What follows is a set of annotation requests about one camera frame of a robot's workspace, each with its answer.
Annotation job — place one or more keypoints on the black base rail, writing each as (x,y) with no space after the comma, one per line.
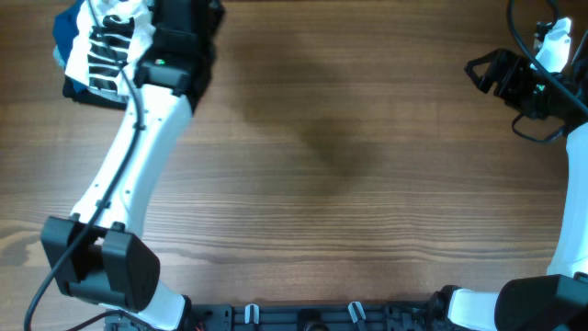
(355,316)

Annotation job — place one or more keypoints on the blue folded garment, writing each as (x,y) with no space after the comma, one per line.
(64,31)

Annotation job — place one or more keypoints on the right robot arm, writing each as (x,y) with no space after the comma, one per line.
(546,217)

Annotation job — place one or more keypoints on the black t-shirt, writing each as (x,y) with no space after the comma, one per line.
(206,19)

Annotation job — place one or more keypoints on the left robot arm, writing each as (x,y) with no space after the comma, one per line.
(158,56)

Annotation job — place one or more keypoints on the white black-print t-shirt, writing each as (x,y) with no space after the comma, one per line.
(112,37)

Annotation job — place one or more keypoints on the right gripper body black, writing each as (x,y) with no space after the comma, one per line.
(527,88)

